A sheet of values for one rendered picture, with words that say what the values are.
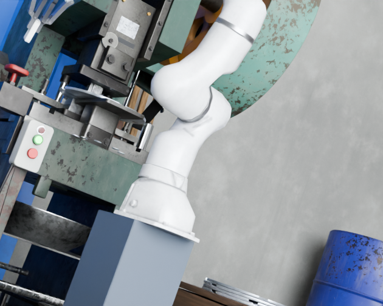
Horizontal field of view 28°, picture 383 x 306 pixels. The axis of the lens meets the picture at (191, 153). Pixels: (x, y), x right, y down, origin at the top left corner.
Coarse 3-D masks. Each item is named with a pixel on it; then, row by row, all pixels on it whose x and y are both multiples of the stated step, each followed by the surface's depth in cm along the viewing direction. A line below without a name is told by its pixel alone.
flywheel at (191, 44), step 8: (264, 0) 253; (200, 8) 297; (200, 16) 294; (208, 16) 281; (216, 16) 276; (192, 24) 297; (200, 24) 298; (208, 24) 286; (192, 32) 298; (200, 32) 289; (192, 40) 292; (200, 40) 287; (184, 48) 295; (192, 48) 290; (176, 56) 296; (184, 56) 292; (168, 64) 293
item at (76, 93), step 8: (64, 88) 235; (72, 88) 232; (64, 96) 248; (72, 96) 242; (80, 96) 238; (88, 96) 233; (96, 96) 229; (120, 120) 255; (128, 120) 250; (136, 120) 245; (144, 120) 241
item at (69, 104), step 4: (64, 100) 251; (68, 100) 248; (72, 100) 246; (64, 104) 250; (68, 104) 247; (72, 104) 246; (76, 104) 246; (64, 108) 248; (68, 108) 246; (72, 108) 246; (76, 108) 247; (80, 108) 247; (84, 108) 248; (76, 112) 247; (80, 112) 247
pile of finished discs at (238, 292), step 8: (208, 280) 220; (208, 288) 217; (216, 288) 214; (224, 288) 212; (232, 288) 211; (224, 296) 211; (232, 296) 221; (240, 296) 209; (248, 296) 209; (256, 296) 209; (248, 304) 209; (256, 304) 209; (264, 304) 209; (272, 304) 210; (280, 304) 210
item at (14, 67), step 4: (8, 64) 216; (12, 64) 214; (4, 68) 217; (8, 68) 215; (12, 68) 213; (16, 68) 214; (20, 68) 214; (12, 72) 218; (16, 72) 216; (20, 72) 215; (24, 72) 215; (28, 72) 216; (12, 76) 216; (16, 76) 217; (12, 80) 216
